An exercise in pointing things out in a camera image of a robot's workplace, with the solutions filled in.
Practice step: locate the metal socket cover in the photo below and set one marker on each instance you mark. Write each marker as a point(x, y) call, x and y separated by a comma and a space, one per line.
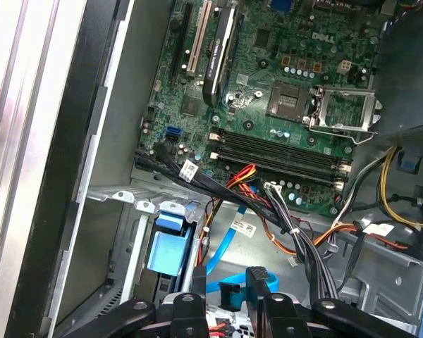
point(369, 111)

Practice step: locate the green motherboard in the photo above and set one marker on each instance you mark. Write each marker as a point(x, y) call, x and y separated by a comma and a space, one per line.
point(268, 70)

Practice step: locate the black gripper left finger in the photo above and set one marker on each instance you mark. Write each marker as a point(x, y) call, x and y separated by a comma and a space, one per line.
point(188, 317)

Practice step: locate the CPU socket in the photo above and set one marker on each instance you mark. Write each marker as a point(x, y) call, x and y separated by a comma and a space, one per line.
point(289, 100)

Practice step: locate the black PC case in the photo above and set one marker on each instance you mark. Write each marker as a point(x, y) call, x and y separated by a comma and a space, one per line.
point(56, 141)

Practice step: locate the blue plastic latch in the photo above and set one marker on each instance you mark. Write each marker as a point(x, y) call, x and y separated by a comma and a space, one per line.
point(409, 163)

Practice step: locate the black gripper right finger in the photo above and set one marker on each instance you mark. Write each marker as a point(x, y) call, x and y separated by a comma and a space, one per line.
point(278, 317)

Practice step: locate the hard disk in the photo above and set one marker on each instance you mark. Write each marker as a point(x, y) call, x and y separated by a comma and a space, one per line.
point(165, 246)

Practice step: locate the white expansion slot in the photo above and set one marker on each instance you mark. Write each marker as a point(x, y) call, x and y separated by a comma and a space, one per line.
point(199, 38)

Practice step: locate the perforated metal disk bay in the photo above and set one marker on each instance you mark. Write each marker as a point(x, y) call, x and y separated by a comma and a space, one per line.
point(120, 192)

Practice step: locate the black graphics card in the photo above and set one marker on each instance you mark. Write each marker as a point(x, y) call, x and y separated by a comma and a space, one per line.
point(216, 60)

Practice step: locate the socket locking lever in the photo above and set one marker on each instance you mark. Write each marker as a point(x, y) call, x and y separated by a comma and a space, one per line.
point(338, 131)

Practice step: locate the black expansion slot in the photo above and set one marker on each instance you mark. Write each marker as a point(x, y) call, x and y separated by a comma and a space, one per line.
point(181, 38)

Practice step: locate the black RAM slot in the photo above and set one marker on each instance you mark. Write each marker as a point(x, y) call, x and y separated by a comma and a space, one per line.
point(285, 172)
point(285, 148)
point(285, 156)
point(285, 164)

